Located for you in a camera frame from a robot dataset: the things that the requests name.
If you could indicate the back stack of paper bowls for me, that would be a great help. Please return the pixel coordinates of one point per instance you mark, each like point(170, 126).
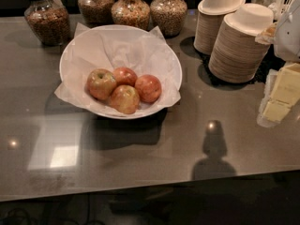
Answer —
point(210, 17)

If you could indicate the black mat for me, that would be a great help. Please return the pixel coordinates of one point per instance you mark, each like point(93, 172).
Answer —
point(241, 67)

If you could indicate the white stir sticks bundle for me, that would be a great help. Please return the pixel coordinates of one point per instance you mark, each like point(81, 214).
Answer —
point(289, 2)

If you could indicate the left glass cereal jar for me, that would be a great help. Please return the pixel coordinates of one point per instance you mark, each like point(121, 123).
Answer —
point(49, 21)

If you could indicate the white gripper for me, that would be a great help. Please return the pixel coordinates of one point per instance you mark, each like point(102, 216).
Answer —
point(289, 38)

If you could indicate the stack of paper bowls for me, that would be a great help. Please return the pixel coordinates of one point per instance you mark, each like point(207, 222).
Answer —
point(210, 17)
point(239, 29)

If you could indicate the yellow-red apple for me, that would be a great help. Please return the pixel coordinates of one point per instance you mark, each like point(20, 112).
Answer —
point(125, 99)
point(100, 83)

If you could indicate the left yellow-red apple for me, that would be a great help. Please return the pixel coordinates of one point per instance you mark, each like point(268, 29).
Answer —
point(100, 83)

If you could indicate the front stack of paper bowls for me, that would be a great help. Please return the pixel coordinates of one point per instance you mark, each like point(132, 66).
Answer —
point(239, 29)

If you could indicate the glass cereal jar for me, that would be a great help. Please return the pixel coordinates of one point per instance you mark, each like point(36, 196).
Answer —
point(49, 21)
point(169, 16)
point(96, 12)
point(132, 13)

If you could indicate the red apple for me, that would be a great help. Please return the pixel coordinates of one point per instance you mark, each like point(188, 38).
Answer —
point(149, 88)
point(125, 75)

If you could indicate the white paper liner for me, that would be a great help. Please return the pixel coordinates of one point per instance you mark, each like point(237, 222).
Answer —
point(103, 50)

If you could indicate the front yellow-red apple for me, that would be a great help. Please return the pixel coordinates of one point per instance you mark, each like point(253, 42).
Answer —
point(125, 99)

